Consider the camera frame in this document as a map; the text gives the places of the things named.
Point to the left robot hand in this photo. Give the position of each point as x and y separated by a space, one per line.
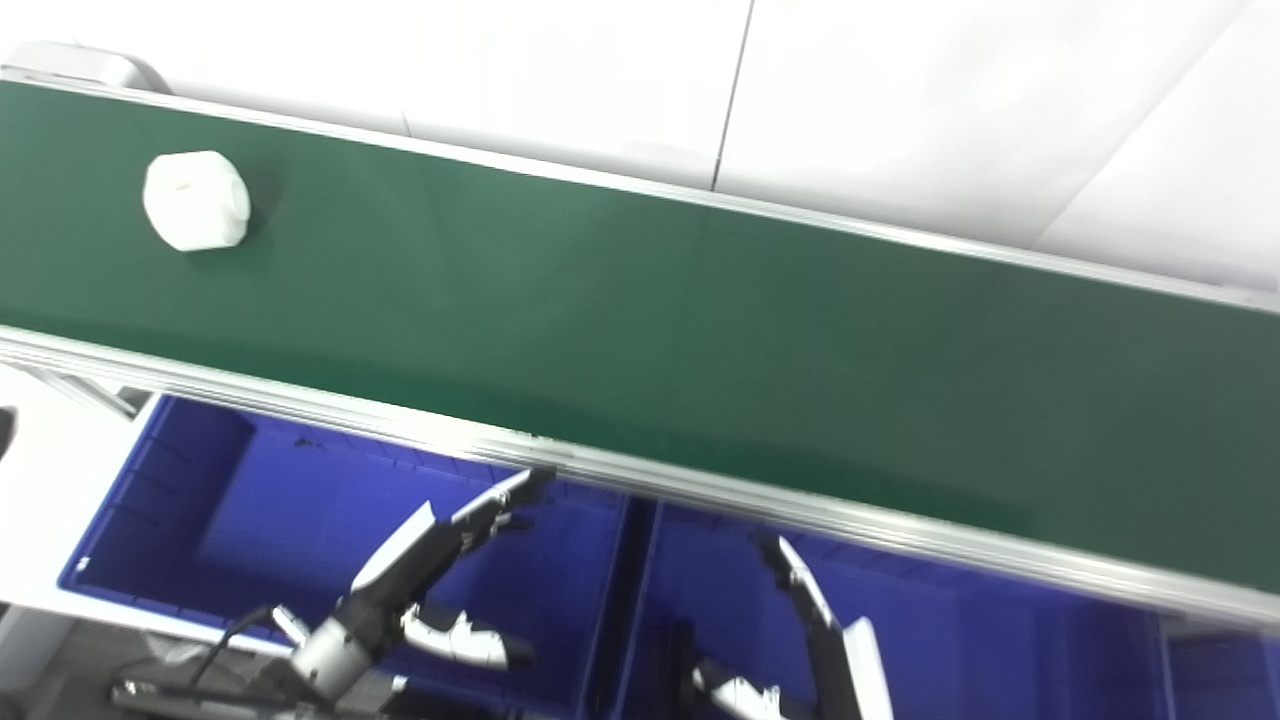
400 585

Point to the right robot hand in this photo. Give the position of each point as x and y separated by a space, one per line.
850 670

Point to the white plastic part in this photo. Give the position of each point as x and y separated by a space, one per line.
195 200

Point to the blue plastic bin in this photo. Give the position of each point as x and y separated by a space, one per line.
280 510
960 640
1225 670

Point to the green conveyor belt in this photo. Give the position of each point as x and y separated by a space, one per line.
640 330

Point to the grey conveyor support leg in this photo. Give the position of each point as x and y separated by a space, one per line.
85 390

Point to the grey conveyor end housing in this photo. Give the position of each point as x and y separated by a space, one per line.
90 65

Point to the black object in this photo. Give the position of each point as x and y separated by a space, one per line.
5 435

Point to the aluminium conveyor side rail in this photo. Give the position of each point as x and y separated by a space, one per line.
700 490
820 222

